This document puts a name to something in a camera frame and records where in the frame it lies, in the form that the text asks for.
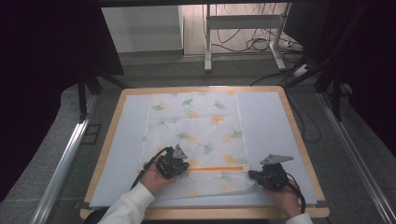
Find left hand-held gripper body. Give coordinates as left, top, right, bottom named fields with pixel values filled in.
left=155, top=144, right=191, bottom=180

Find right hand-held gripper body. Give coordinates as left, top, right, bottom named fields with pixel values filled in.
left=257, top=153, right=295, bottom=192

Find white ginkgo print pillowcase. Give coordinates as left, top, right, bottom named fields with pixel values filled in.
left=138, top=91, right=265, bottom=200

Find person's left hand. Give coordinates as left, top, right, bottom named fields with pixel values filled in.
left=139, top=157, right=177, bottom=196

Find person's right hand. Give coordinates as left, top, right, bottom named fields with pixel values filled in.
left=263, top=178, right=304, bottom=219

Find white table mat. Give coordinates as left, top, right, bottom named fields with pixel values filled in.
left=89, top=91, right=318, bottom=209

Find wooden table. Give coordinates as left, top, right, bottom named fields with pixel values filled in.
left=79, top=85, right=331, bottom=220

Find black metal stand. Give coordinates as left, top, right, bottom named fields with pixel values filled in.
left=286, top=6, right=368, bottom=123
left=77, top=69, right=132, bottom=123

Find white power strip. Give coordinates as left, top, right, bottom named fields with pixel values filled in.
left=292, top=63, right=313, bottom=77

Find white panel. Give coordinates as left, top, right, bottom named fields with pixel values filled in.
left=100, top=5, right=185, bottom=54

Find dark curtain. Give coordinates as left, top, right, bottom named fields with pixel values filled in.
left=283, top=0, right=396, bottom=157
left=0, top=0, right=125, bottom=203

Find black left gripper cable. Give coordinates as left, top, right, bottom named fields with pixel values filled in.
left=130, top=147, right=172, bottom=191

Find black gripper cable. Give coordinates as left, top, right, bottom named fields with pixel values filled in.
left=285, top=172, right=307, bottom=215
left=130, top=147, right=172, bottom=191

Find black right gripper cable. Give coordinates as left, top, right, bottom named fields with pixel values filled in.
left=285, top=172, right=307, bottom=215

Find aluminium floor rail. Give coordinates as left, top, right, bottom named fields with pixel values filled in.
left=30, top=92, right=99, bottom=224
left=317, top=91, right=396, bottom=224

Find black floor cables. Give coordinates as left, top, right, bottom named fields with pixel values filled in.
left=202, top=3, right=323, bottom=145

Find white metal desk frame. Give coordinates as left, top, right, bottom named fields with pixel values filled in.
left=204, top=2, right=292, bottom=73

